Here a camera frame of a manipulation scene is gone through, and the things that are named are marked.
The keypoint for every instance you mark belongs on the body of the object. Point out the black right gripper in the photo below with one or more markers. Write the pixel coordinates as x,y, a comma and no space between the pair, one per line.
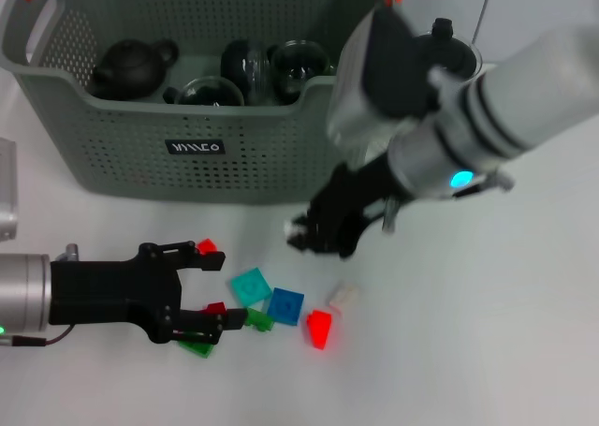
355,196

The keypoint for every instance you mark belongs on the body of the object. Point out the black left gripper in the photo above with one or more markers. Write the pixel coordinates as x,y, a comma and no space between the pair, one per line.
107,290

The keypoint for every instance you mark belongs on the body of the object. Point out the red toy brick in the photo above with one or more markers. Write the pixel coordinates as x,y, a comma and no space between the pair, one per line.
215,307

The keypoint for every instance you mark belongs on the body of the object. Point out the white toy brick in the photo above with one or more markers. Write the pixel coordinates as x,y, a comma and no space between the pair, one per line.
344,296
292,229

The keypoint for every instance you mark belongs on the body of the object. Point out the small red toy block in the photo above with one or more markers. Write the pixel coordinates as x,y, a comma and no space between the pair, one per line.
206,246

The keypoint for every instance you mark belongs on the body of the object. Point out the blue square toy plate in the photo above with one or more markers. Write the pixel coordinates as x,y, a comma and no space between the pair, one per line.
285,306

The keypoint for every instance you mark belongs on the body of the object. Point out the glass teacup with black sleeve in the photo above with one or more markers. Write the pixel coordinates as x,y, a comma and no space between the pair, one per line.
210,93
299,65
238,65

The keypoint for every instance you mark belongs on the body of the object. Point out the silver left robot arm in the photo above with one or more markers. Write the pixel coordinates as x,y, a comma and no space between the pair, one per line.
23,295

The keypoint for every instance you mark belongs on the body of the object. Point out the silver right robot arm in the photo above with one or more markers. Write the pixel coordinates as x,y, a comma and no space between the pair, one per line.
515,98

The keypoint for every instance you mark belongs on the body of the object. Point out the grey-green perforated storage bin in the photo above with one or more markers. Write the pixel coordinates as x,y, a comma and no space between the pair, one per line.
140,164

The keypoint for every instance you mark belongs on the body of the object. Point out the teal square toy plate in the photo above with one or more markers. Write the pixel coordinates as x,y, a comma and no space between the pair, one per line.
250,288

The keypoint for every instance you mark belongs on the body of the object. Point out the translucent green toy brick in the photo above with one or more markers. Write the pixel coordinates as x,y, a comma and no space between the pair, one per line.
259,320

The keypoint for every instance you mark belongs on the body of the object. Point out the red-orange sloped toy brick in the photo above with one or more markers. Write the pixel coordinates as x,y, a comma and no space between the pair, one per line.
319,330

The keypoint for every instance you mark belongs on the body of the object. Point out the glass teapot with black lid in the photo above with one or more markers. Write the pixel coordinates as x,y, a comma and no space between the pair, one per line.
449,47

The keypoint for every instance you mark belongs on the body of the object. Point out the dark clay teapot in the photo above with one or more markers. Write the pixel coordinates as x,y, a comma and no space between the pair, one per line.
131,68

